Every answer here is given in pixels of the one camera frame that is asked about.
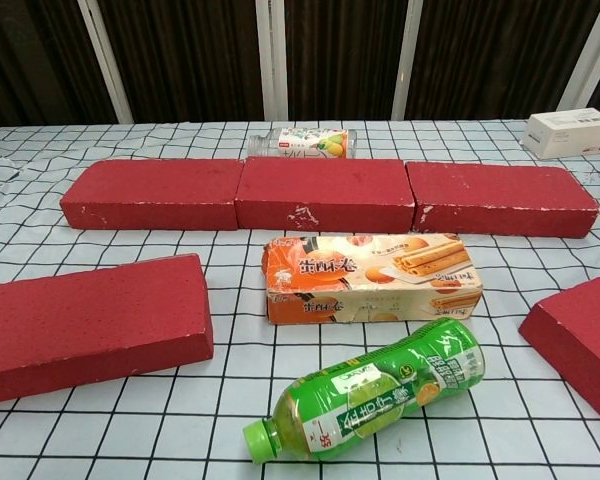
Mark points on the small white cardboard box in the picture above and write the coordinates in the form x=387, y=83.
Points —
x=565, y=132

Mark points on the white metal frame post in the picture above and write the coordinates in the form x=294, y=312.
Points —
x=271, y=60
x=592, y=45
x=405, y=65
x=105, y=65

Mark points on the white black checkered tablecloth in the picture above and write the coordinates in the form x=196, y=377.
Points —
x=130, y=440

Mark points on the red brick with peeled patch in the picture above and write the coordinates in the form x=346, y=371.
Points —
x=585, y=330

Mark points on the red brick with chipped face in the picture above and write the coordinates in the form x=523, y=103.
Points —
x=325, y=185

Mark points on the clear bottle with fruit label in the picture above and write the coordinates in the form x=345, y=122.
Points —
x=310, y=144

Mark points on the green tea plastic bottle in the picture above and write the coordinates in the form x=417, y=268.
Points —
x=370, y=400

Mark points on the orange egg roll snack box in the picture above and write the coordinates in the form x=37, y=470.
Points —
x=360, y=290

